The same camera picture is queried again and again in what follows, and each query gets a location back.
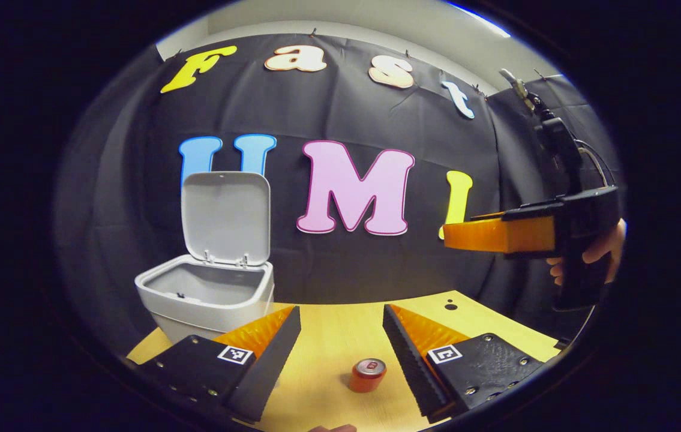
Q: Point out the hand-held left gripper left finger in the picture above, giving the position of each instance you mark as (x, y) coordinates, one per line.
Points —
(262, 360)

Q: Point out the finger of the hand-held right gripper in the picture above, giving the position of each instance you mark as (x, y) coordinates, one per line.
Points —
(496, 235)

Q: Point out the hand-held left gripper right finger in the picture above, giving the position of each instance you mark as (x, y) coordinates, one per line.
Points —
(412, 360)

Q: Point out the red pop can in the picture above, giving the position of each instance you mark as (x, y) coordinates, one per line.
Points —
(367, 378)

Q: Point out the white desktop garbage bin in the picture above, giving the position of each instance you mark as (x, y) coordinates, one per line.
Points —
(208, 300)

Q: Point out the wooden desktop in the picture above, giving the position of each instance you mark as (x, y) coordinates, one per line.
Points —
(328, 342)

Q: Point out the black backdrop cloth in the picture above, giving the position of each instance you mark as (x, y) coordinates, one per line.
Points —
(346, 120)

